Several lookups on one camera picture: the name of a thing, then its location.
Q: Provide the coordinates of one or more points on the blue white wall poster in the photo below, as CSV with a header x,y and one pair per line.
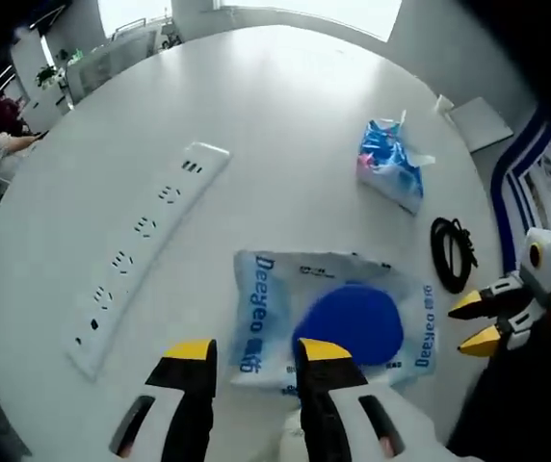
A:
x,y
511,192

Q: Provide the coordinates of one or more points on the blue white plastic bag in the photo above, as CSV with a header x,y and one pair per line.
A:
x,y
275,308

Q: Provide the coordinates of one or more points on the green potted plant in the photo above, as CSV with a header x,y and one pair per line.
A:
x,y
46,77

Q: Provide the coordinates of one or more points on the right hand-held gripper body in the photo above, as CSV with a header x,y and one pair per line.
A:
x,y
545,269

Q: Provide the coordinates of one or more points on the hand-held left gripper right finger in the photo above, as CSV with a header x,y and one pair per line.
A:
x,y
333,409

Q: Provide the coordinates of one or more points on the white side desk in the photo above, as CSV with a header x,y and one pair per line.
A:
x,y
482,125

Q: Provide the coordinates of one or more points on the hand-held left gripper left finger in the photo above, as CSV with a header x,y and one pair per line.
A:
x,y
184,399

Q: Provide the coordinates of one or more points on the blue tissue packet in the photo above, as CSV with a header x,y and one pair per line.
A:
x,y
391,163

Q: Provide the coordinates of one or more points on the white tabletop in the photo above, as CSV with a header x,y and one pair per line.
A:
x,y
280,120

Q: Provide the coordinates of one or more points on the white mesh office chair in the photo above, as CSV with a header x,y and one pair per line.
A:
x,y
112,67

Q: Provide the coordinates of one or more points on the white power strip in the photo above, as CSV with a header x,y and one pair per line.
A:
x,y
160,226

